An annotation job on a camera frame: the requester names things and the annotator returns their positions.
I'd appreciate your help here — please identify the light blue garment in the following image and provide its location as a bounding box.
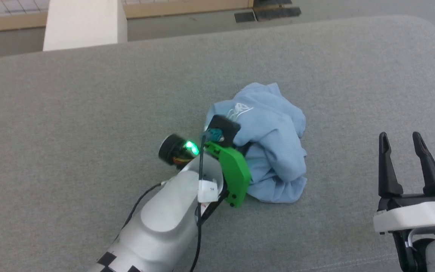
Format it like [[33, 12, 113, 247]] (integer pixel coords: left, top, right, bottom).
[[204, 82, 308, 204]]

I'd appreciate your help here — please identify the wide black floor mat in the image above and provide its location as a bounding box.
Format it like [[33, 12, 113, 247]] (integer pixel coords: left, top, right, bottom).
[[253, 0, 293, 6], [253, 6, 302, 21]]

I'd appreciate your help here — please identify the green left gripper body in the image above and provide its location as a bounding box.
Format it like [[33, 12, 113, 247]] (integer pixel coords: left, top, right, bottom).
[[204, 141, 252, 208]]

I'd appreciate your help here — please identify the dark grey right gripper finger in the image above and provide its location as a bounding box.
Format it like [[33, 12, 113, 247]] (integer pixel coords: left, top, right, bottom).
[[378, 132, 404, 198], [412, 131, 435, 195]]

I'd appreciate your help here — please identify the short thin black arm cable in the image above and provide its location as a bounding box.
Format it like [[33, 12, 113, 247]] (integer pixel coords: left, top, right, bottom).
[[116, 182, 165, 242]]

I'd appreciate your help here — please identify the small black floor mat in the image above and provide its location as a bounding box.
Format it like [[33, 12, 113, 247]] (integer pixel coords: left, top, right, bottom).
[[234, 11, 256, 23]]

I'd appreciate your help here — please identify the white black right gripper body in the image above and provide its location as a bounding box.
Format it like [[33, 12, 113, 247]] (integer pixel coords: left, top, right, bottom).
[[373, 173, 435, 235]]

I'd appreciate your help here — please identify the wooden baseboard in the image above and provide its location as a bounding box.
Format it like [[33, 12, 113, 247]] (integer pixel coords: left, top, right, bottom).
[[0, 0, 255, 33]]

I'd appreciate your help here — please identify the long thin black arm cable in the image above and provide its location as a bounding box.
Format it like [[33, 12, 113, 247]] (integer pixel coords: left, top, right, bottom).
[[190, 135, 207, 272]]

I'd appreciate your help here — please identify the white square pillar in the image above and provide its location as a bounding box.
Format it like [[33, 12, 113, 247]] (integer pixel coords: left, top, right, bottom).
[[43, 0, 128, 51]]

